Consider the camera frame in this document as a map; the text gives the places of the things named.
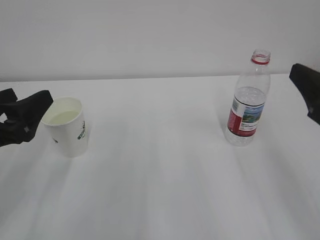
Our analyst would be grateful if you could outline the white paper cup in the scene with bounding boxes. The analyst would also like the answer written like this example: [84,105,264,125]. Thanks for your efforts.
[41,97,88,158]

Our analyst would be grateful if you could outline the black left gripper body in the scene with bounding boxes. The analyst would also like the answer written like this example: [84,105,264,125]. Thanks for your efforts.
[0,104,37,147]

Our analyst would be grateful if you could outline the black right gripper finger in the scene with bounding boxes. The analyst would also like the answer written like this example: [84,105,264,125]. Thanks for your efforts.
[289,63,320,125]

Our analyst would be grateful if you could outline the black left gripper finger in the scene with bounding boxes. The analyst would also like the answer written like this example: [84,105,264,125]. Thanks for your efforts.
[6,90,53,130]
[0,88,18,104]

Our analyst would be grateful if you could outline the clear plastic water bottle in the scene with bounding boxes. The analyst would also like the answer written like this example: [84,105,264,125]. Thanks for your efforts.
[224,49,271,147]

